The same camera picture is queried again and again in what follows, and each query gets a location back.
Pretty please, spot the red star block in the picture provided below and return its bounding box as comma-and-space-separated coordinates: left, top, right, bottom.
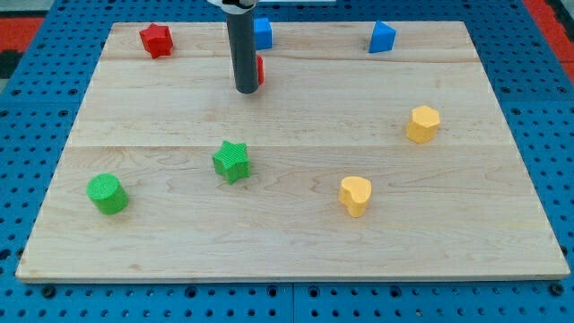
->
139, 23, 173, 59

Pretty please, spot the yellow heart block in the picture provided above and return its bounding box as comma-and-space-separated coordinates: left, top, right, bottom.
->
338, 176, 372, 218

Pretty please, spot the blue cube block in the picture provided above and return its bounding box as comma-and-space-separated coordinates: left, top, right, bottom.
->
254, 18, 273, 50

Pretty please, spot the blue triangle block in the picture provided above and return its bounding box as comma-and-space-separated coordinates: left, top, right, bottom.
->
369, 21, 396, 53

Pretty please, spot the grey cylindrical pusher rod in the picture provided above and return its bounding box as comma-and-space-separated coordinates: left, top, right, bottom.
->
226, 6, 259, 94

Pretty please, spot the yellow hexagon block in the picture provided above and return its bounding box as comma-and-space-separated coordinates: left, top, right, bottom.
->
405, 105, 440, 144

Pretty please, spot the red circle block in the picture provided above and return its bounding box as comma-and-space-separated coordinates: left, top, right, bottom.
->
257, 55, 265, 85

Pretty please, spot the green cylinder block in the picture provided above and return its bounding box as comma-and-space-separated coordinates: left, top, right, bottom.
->
86, 173, 129, 215

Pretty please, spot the light wooden board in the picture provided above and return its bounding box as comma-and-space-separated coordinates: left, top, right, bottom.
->
16, 21, 570, 284

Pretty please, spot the green star block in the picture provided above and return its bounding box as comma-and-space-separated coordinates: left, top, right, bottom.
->
212, 141, 250, 185

